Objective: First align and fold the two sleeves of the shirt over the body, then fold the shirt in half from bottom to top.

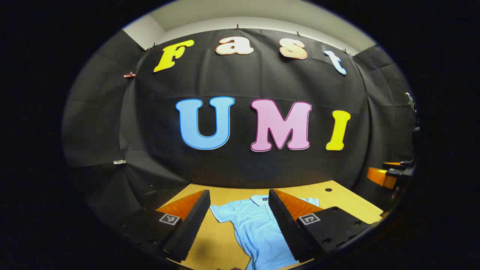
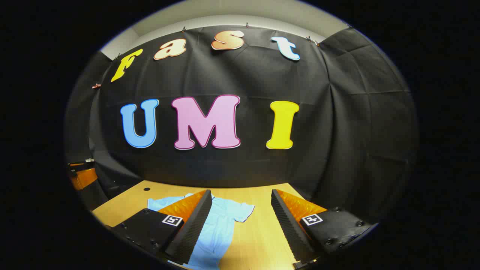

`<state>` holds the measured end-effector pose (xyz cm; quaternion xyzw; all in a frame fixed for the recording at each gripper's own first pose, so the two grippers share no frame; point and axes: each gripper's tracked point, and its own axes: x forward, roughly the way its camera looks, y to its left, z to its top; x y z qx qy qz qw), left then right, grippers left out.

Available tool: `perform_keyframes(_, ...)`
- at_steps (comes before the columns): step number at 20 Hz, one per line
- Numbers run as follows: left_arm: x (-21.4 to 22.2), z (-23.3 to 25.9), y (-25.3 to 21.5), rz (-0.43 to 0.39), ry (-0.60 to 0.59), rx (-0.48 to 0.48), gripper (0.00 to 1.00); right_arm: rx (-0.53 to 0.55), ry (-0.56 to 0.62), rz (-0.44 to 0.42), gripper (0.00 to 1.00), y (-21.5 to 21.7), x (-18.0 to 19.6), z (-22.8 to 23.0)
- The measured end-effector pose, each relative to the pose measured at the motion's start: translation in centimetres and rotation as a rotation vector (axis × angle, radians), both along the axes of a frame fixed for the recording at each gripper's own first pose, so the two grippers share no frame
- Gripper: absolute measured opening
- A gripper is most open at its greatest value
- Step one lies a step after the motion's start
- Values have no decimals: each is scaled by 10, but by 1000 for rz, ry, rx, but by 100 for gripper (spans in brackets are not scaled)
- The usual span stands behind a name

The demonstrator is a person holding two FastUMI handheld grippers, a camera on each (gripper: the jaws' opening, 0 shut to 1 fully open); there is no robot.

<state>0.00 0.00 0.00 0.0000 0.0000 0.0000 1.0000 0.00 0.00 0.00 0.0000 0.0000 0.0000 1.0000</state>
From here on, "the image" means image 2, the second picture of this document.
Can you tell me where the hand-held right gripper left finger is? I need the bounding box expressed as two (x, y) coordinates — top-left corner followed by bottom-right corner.
(111, 189), (213, 265)

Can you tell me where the black backdrop cloth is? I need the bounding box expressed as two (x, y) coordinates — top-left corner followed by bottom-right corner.
(64, 24), (419, 225)

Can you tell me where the light blue T-shirt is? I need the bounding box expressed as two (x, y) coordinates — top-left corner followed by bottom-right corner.
(147, 193), (255, 270)

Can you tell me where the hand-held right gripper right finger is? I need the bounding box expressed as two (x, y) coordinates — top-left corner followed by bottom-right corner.
(271, 189), (376, 269)

